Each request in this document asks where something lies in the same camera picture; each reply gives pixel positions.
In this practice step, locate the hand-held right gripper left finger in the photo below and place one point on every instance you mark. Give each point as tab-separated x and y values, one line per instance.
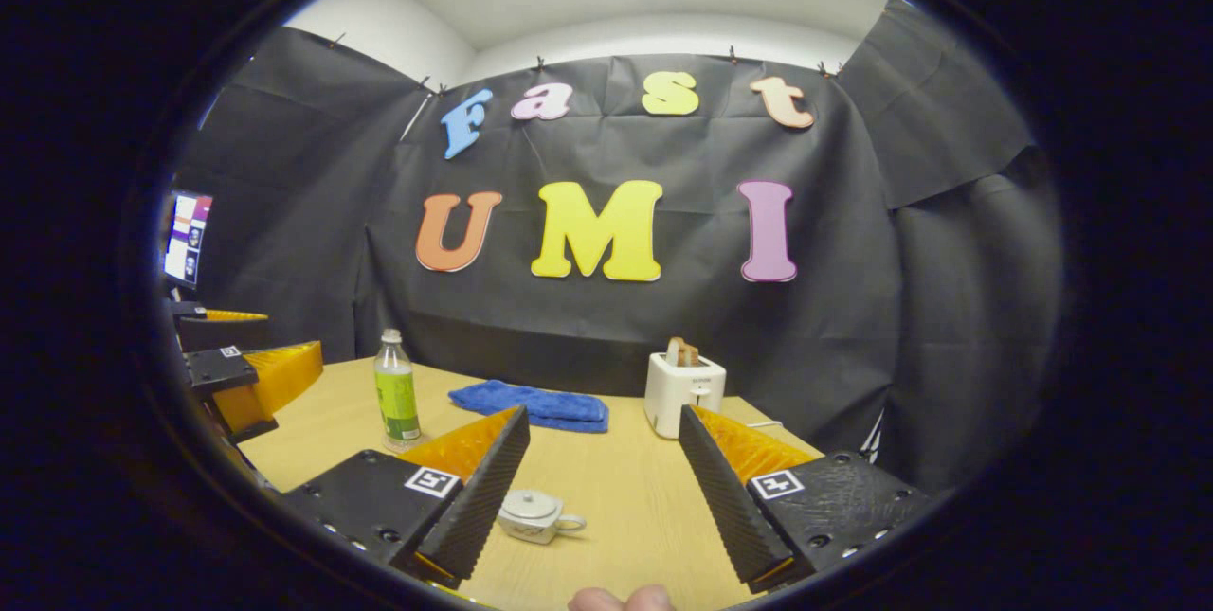
479	502

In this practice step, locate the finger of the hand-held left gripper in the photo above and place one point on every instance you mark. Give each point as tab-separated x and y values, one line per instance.
275	379
223	334

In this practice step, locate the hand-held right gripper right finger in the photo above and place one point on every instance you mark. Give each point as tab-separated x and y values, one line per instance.
725	502

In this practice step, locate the white teacup lid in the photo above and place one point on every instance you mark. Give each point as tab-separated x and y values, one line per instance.
533	504

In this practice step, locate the white teacup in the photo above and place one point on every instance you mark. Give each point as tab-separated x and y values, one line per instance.
531	530

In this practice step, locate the clear water bottle green label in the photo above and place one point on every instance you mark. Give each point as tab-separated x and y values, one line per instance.
398	398

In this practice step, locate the computer monitor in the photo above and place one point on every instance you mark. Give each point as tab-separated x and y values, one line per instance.
188	237

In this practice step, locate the white toaster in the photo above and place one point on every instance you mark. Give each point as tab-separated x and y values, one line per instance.
678	388

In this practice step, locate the blue towel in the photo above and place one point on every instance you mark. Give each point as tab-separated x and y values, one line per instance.
559	407

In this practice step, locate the bread slice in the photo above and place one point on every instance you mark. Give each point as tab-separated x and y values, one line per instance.
675	352

